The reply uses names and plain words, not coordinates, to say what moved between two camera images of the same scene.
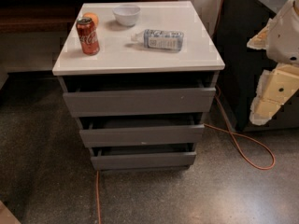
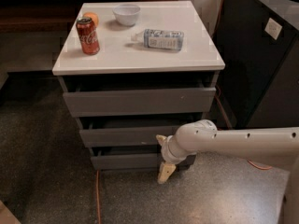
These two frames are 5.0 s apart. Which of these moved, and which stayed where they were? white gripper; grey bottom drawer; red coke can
Moved: white gripper
Stayed: red coke can; grey bottom drawer
